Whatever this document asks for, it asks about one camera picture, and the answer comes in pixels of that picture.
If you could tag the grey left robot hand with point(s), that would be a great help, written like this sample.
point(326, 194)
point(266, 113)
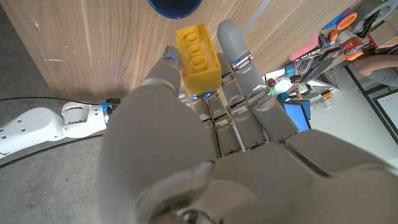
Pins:
point(155, 140)

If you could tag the yellow lego brick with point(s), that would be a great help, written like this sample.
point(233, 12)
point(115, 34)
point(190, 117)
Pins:
point(200, 71)

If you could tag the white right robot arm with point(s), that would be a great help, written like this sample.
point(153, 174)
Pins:
point(37, 127)

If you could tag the dark blue mug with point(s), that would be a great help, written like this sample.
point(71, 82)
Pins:
point(174, 7)

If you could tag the black computer monitor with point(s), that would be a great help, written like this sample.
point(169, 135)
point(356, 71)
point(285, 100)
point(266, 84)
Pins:
point(295, 116)

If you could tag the small blue cylinder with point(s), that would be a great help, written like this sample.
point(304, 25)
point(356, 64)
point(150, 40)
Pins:
point(290, 69)

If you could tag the pink cloth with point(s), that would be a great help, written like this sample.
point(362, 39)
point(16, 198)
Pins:
point(304, 47)

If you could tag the black keyboard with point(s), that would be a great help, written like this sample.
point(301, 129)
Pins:
point(320, 65)

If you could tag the red drink can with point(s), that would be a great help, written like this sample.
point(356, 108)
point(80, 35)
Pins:
point(351, 45)

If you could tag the seated person in grey shirt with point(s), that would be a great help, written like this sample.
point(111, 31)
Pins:
point(379, 73)

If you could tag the small cardboard box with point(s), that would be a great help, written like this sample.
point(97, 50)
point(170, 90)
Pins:
point(384, 34)

